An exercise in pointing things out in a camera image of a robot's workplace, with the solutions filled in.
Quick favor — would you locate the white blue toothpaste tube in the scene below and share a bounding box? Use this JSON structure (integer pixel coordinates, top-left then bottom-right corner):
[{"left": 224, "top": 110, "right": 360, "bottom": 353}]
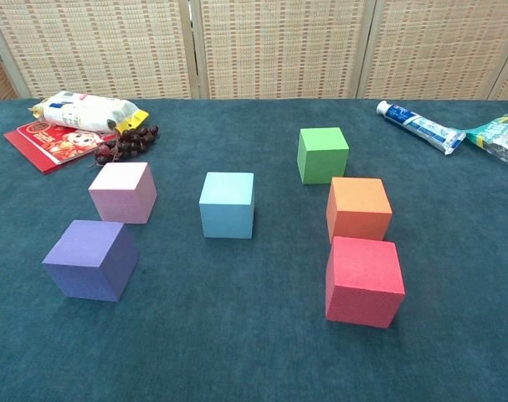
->
[{"left": 376, "top": 100, "right": 467, "bottom": 157}]

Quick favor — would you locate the red cartoon calendar booklet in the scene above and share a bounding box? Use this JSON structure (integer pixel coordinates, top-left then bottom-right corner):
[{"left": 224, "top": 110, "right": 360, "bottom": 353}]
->
[{"left": 3, "top": 120, "right": 119, "bottom": 175}]

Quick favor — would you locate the green foam cube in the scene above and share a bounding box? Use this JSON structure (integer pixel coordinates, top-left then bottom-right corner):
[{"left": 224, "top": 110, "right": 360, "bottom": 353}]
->
[{"left": 296, "top": 126, "right": 350, "bottom": 185}]

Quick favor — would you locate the teal fabric table cover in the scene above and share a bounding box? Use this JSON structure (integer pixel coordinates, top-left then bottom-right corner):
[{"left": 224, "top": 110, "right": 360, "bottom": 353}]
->
[{"left": 0, "top": 98, "right": 508, "bottom": 402}]

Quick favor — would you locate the red foam cube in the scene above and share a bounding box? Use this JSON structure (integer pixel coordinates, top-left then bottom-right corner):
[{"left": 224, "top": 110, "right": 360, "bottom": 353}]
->
[{"left": 325, "top": 235, "right": 406, "bottom": 330}]

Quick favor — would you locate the dark red grape bunch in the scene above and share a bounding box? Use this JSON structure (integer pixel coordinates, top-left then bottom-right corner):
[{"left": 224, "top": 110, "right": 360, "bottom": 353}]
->
[{"left": 88, "top": 124, "right": 160, "bottom": 169}]

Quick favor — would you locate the pink foam cube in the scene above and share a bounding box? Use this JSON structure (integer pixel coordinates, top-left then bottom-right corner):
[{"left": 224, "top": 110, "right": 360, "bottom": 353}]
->
[{"left": 88, "top": 162, "right": 158, "bottom": 225}]

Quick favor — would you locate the purple foam cube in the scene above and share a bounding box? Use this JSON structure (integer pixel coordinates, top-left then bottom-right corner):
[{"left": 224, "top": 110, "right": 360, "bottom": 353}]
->
[{"left": 41, "top": 219, "right": 139, "bottom": 303}]

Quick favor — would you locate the orange foam cube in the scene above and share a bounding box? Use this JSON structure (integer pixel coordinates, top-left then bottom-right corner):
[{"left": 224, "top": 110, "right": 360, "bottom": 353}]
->
[{"left": 326, "top": 176, "right": 393, "bottom": 245}]

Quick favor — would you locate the white yellow snack bag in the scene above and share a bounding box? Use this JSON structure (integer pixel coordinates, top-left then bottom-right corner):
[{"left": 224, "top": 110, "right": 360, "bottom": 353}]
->
[{"left": 27, "top": 90, "right": 150, "bottom": 135}]

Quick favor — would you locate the light blue foam cube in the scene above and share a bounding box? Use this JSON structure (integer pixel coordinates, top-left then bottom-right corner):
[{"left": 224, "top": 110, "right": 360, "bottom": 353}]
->
[{"left": 198, "top": 171, "right": 255, "bottom": 240}]

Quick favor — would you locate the teal snack bag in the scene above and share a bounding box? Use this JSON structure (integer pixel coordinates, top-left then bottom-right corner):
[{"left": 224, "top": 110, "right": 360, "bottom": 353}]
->
[{"left": 464, "top": 113, "right": 508, "bottom": 172}]

